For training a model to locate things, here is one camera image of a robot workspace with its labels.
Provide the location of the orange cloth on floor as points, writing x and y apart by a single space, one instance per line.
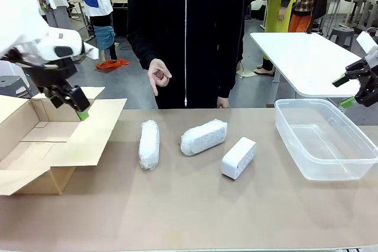
112 63

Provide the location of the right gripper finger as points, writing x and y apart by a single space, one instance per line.
341 81
348 102

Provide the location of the open brown cardboard box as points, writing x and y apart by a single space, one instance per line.
35 151

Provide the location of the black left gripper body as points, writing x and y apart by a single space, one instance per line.
50 78

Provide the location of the grey round stool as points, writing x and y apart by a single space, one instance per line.
342 35

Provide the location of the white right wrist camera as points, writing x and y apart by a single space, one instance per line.
366 42

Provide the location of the narrow bubble-wrapped clock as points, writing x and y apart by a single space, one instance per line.
149 145

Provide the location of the person's left forearm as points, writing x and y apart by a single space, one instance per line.
231 81

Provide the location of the wide bubble-wrapped clock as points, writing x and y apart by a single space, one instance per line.
203 138

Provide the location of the person's right hand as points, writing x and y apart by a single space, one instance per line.
158 75

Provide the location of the person's right forearm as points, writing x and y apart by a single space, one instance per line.
141 54

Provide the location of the white background table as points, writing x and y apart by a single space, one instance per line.
301 60

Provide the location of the unwrapped white clock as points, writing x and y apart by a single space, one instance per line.
237 159

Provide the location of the person's left hand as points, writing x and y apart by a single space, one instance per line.
223 103

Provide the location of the person in orange trousers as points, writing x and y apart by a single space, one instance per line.
301 13

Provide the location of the person in yellow apron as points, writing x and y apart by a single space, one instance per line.
280 7

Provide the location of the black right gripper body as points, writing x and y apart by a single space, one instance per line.
367 83

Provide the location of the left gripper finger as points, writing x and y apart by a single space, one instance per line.
58 101
79 101

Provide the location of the person in black hoodie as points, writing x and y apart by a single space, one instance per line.
203 27

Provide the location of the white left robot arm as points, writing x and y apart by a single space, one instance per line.
26 13

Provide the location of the clear plastic bin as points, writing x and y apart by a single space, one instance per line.
322 142

